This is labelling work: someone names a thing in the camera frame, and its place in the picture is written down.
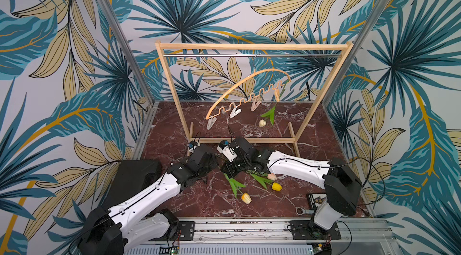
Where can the silver wrench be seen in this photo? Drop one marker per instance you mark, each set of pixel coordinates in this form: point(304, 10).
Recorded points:
point(303, 211)

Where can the yellow orange tulip flower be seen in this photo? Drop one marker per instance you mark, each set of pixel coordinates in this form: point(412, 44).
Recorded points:
point(236, 187)

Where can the black electronics board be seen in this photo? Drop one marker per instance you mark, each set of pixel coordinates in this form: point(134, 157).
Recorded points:
point(316, 199)

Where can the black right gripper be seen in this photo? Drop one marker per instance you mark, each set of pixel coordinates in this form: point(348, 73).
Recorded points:
point(237, 157)

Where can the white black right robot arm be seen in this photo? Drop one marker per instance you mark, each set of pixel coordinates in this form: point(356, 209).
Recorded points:
point(341, 185)

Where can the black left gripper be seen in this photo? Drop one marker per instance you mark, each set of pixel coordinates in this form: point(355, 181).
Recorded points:
point(213, 163)

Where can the wooden clothes rack frame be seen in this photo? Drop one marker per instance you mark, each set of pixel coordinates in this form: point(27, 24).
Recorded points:
point(166, 50)

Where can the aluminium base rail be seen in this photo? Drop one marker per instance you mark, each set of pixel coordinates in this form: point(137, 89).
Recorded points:
point(274, 236)

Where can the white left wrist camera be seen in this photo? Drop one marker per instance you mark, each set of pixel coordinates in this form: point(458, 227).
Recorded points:
point(192, 145)

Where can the pink tulip flower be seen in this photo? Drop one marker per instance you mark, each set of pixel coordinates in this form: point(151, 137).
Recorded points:
point(264, 175)

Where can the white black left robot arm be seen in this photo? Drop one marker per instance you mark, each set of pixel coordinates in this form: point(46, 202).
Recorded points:
point(115, 230)

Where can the white tulip flower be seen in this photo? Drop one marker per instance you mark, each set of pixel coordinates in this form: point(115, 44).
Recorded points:
point(270, 115)

